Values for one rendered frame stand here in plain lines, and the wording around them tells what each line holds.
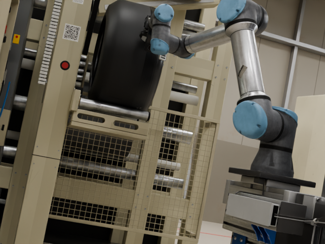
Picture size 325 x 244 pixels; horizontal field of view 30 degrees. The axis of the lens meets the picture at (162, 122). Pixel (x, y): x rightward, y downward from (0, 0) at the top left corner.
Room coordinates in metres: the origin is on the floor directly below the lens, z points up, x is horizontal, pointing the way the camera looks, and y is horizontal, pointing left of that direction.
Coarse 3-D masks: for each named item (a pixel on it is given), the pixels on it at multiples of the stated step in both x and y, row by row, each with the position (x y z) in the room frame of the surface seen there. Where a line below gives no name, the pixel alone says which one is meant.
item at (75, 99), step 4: (76, 92) 2.75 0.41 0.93; (80, 92) 2.75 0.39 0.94; (72, 96) 2.84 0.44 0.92; (76, 96) 2.75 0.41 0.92; (72, 100) 2.78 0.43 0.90; (76, 100) 2.75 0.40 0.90; (72, 104) 2.75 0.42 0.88; (76, 104) 2.75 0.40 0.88; (72, 108) 2.75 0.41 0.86; (76, 108) 2.75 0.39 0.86
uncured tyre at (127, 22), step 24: (120, 0) 2.86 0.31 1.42; (120, 24) 2.72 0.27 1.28; (96, 48) 3.14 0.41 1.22; (120, 48) 2.70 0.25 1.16; (144, 48) 2.72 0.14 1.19; (96, 72) 2.80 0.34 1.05; (120, 72) 2.73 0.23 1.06; (144, 72) 2.74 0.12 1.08; (96, 96) 2.84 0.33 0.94; (120, 96) 2.80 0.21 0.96; (144, 96) 2.81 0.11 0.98
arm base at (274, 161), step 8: (264, 144) 2.10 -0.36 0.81; (264, 152) 2.09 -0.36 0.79; (272, 152) 2.07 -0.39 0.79; (280, 152) 2.07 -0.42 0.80; (288, 152) 2.08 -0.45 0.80; (256, 160) 2.10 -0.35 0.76; (264, 160) 2.08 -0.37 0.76; (272, 160) 2.07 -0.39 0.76; (280, 160) 2.06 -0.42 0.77; (288, 160) 2.08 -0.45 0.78; (256, 168) 2.09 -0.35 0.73; (264, 168) 2.07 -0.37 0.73; (272, 168) 2.06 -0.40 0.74; (280, 168) 2.06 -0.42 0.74; (288, 168) 2.07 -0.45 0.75; (288, 176) 2.07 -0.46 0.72
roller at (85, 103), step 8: (80, 104) 2.79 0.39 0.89; (88, 104) 2.80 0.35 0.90; (96, 104) 2.81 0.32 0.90; (104, 104) 2.82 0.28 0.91; (112, 104) 2.83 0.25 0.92; (112, 112) 2.83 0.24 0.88; (120, 112) 2.83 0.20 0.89; (128, 112) 2.84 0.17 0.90; (136, 112) 2.85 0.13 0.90; (144, 112) 2.86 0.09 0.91; (144, 120) 2.88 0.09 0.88
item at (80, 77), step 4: (52, 52) 3.21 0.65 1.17; (84, 56) 3.26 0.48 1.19; (88, 56) 3.25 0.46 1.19; (80, 60) 3.38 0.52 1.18; (84, 60) 3.27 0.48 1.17; (88, 60) 3.25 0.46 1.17; (80, 64) 3.25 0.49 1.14; (84, 64) 3.25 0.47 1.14; (48, 68) 3.33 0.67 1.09; (80, 68) 3.27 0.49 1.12; (84, 68) 3.31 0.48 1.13; (48, 72) 3.21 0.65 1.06; (80, 72) 3.26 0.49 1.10; (84, 72) 3.25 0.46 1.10; (80, 76) 3.25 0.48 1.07; (84, 76) 3.25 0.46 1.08; (76, 80) 3.38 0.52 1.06; (80, 80) 3.27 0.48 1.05; (84, 80) 3.25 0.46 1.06; (76, 84) 3.26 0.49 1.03; (80, 84) 3.27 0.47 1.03; (44, 88) 3.25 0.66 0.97
